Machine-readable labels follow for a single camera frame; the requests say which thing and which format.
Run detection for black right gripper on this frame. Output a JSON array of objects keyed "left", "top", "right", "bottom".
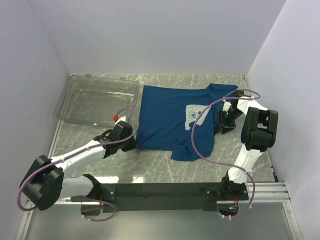
[{"left": 215, "top": 108, "right": 244, "bottom": 135}]

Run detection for blue printed t-shirt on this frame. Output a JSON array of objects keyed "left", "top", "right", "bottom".
[{"left": 136, "top": 83, "right": 237, "bottom": 162}]

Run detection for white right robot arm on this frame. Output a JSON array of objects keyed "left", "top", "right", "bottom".
[{"left": 217, "top": 90, "right": 279, "bottom": 200}]

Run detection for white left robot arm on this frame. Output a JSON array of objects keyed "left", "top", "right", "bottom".
[{"left": 19, "top": 120, "right": 137, "bottom": 211}]

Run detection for clear plastic bin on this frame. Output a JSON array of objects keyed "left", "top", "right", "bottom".
[{"left": 53, "top": 75, "right": 140, "bottom": 128}]

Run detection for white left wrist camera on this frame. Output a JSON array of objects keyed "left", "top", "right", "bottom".
[{"left": 113, "top": 115, "right": 129, "bottom": 125}]

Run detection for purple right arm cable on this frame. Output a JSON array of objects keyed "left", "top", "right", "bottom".
[{"left": 191, "top": 88, "right": 261, "bottom": 221}]

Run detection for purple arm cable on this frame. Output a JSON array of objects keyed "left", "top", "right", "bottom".
[
  {"left": 19, "top": 108, "right": 140, "bottom": 222},
  {"left": 191, "top": 88, "right": 261, "bottom": 221}
]

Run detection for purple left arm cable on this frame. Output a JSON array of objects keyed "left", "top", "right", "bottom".
[{"left": 19, "top": 108, "right": 140, "bottom": 222}]

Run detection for aluminium rail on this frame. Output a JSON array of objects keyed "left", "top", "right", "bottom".
[{"left": 29, "top": 178, "right": 291, "bottom": 210}]

